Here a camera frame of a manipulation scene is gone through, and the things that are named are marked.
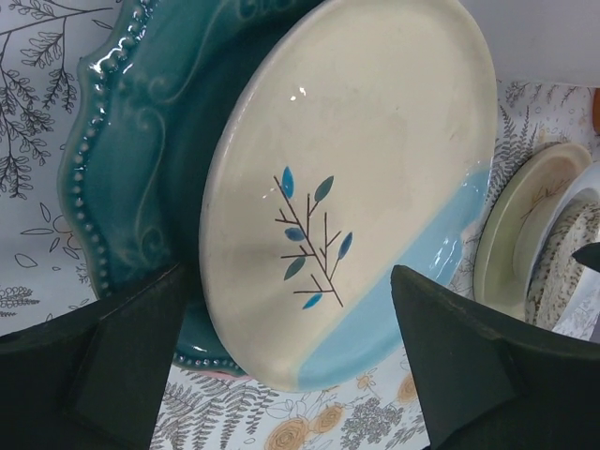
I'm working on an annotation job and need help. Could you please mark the speckled grey plate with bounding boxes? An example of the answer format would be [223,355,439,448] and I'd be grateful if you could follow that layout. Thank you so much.
[527,196,600,332]

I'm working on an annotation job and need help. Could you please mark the pink plate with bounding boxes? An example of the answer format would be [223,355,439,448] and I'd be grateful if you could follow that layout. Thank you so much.
[208,371,251,381]

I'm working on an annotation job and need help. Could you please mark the cream and blue plate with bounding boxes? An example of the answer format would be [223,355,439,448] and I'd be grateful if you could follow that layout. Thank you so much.
[200,1,497,392]

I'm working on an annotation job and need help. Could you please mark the orange plastic bin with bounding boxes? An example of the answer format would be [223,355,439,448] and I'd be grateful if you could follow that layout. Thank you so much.
[592,88,600,135]

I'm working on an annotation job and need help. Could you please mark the white plastic bin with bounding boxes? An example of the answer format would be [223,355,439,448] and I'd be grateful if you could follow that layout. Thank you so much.
[462,0,599,87]

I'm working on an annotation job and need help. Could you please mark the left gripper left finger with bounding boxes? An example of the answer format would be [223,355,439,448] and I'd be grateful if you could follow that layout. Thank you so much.
[1,265,186,449]

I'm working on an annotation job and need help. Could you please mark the pale green plate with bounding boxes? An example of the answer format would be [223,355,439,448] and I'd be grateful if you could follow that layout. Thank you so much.
[473,143,592,321]

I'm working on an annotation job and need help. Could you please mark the white plate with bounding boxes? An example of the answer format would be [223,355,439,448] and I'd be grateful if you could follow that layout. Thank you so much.
[522,161,600,338]

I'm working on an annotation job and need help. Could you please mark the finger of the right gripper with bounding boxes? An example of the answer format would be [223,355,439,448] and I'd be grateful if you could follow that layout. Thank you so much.
[572,242,600,270]

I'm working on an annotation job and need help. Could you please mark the teal embossed plate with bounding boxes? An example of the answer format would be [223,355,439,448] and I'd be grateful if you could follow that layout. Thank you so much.
[57,1,314,378]

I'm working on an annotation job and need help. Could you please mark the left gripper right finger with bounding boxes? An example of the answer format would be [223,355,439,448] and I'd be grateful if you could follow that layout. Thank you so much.
[391,265,599,449]

